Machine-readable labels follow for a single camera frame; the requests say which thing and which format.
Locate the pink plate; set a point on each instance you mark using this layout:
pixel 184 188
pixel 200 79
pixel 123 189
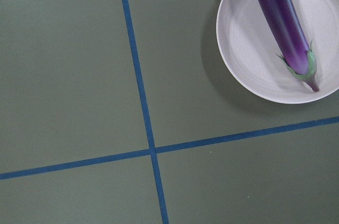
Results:
pixel 251 54

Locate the purple eggplant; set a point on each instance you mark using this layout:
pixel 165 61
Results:
pixel 296 52

